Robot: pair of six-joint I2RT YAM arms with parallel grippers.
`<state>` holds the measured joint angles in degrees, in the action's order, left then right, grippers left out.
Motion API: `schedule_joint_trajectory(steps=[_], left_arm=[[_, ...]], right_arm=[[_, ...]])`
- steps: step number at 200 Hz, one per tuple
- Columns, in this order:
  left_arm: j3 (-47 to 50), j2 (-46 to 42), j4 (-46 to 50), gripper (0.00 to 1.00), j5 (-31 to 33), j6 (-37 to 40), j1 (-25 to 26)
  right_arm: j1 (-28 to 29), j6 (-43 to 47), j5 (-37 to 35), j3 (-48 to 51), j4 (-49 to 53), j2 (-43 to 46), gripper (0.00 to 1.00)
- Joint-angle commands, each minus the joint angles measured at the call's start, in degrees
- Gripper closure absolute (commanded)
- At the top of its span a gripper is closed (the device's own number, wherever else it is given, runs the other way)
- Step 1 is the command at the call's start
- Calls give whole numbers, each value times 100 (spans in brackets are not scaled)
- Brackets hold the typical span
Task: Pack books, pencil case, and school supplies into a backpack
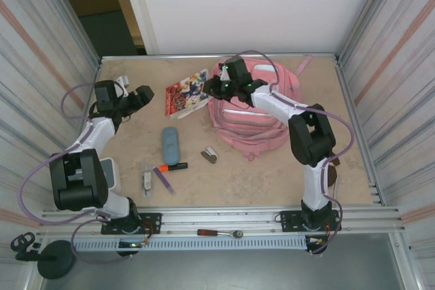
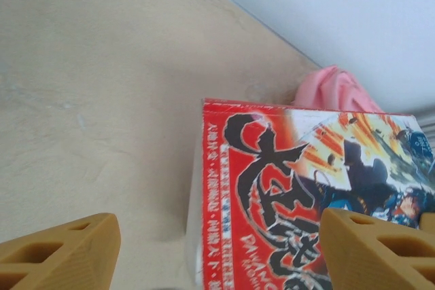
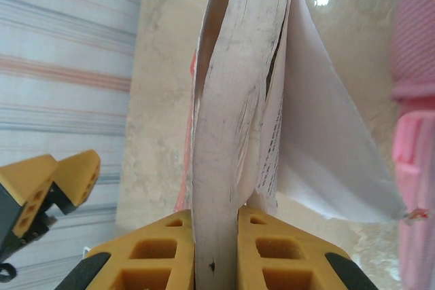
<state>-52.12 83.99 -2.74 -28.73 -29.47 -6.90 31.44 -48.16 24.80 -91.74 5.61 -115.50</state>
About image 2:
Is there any pink backpack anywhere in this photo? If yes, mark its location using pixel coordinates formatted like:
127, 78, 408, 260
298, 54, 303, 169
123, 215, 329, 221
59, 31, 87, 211
290, 65, 383, 114

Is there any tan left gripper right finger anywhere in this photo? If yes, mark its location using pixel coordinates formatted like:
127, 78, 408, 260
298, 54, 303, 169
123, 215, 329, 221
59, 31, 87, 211
321, 208, 435, 290

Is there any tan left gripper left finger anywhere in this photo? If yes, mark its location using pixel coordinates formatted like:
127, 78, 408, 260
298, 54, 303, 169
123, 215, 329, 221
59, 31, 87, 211
0, 212, 122, 290

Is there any red comic book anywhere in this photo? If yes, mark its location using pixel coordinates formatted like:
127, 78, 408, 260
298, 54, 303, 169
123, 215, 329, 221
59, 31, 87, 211
185, 98, 435, 290

